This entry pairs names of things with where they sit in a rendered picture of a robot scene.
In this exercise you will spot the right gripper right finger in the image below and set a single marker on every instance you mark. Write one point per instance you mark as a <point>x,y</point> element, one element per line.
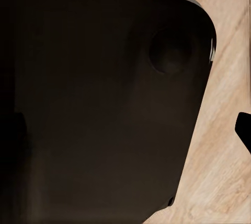
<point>243,129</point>

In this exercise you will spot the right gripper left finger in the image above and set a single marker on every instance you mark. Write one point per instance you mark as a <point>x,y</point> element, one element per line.
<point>12,130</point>

